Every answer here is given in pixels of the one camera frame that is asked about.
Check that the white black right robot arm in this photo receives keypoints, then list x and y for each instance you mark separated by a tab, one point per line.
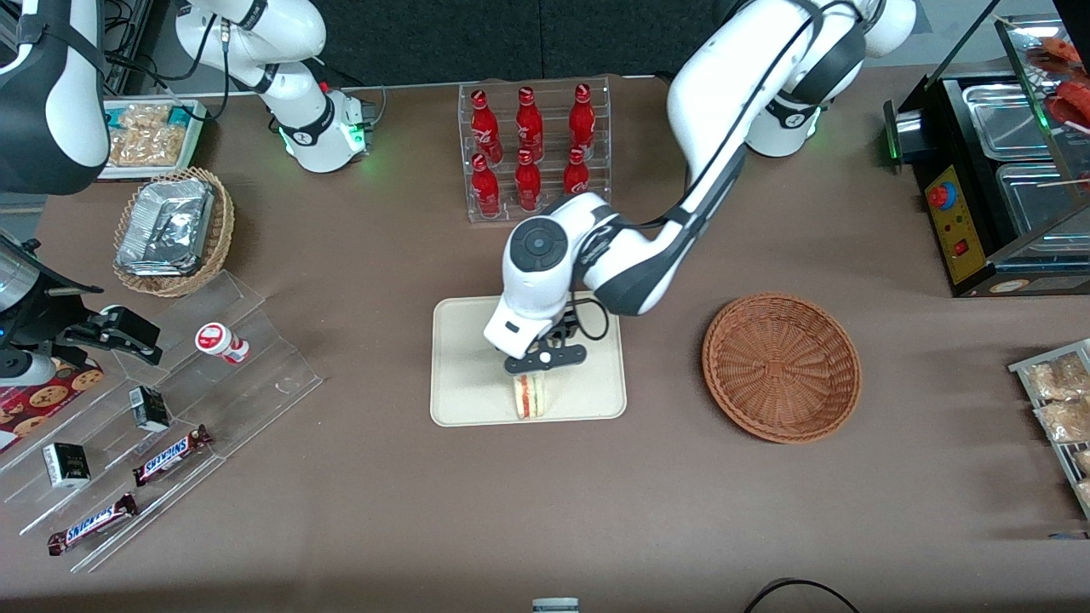
51	94

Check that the tray of snack packets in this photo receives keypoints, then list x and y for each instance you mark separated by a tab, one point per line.
1022	368

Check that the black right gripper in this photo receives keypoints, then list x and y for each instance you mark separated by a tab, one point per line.
53	317

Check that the red soda bottle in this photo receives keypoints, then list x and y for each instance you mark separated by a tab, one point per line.
529	119
528	182
484	119
485	187
576	175
582	115

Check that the brown wicker basket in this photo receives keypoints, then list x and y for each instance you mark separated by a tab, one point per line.
779	366

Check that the black silver machine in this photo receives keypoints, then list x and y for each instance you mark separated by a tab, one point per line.
30	294

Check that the brown table cover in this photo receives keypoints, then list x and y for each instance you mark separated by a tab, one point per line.
383	511

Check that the black food warmer cabinet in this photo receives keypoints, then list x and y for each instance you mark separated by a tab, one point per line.
962	221

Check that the Snickers chocolate bar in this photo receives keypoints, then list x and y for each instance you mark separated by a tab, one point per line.
89	525
170	455

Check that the clear acrylic stepped stand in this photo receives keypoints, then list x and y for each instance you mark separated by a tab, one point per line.
264	375

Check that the beige plastic tray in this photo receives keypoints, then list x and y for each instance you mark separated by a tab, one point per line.
460	375

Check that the triangle sandwich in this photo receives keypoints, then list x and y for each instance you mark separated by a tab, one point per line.
532	400

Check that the red white yogurt bottle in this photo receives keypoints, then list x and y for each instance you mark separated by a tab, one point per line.
213	339

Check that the red chocolate chip cookie box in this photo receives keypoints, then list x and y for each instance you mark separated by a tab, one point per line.
43	400

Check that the clear bag of snacks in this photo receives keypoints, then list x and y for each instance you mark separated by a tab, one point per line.
146	146
146	116
1056	376
1064	419

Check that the light wicker basket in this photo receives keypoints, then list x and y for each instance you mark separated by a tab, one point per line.
223	230

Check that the clear acrylic bottle rack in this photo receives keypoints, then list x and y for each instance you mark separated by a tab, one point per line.
551	206

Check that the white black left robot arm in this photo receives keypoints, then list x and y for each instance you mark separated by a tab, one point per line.
724	85

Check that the silver foil packet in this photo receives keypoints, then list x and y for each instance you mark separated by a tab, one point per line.
166	226

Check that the small black carton box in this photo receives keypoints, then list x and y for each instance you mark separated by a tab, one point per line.
150	410
66	466

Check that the small grey white object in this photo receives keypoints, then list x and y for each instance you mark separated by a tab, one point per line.
555	605

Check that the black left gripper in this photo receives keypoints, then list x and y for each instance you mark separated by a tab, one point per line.
566	329

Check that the white snack tray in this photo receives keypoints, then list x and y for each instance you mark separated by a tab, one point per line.
192	128

